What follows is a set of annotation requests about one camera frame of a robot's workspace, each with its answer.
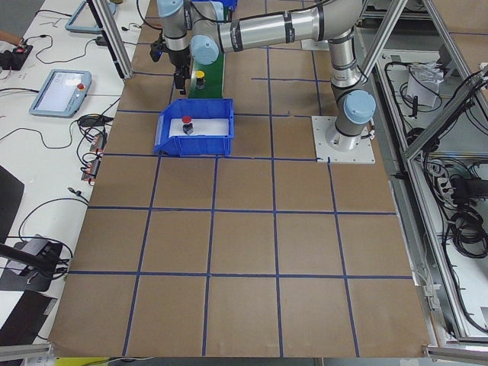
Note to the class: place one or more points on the teach pendant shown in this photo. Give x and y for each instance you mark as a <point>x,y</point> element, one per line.
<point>62,94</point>
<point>84,20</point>

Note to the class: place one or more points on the teach pendant near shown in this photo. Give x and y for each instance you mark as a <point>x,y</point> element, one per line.
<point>62,94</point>

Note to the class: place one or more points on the blue plastic bin left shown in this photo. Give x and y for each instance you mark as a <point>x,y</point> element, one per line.
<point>195,145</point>

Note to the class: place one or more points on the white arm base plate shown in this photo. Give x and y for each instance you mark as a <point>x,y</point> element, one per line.
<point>333,147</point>

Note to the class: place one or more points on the white foam pad left bin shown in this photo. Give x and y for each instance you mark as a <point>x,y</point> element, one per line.
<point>202,127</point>

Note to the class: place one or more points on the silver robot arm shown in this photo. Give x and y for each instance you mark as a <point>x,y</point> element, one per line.
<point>197,31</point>

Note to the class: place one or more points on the blue plastic bin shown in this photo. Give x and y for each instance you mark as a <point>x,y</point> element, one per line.
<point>195,145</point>
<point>229,5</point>

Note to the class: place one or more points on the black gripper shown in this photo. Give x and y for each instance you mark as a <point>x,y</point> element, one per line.
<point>178,58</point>

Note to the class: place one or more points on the green conveyor belt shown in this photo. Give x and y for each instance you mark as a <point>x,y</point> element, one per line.
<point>213,79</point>

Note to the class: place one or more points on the red push button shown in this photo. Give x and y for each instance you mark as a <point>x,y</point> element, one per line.
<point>187,125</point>

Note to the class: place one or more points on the blue plastic bin right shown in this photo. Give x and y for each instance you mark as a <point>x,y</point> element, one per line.
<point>229,5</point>

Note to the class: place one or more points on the teach pendant far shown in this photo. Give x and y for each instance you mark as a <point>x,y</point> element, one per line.
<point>84,20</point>

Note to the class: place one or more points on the yellow push button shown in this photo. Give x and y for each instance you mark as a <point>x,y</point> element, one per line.
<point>200,80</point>

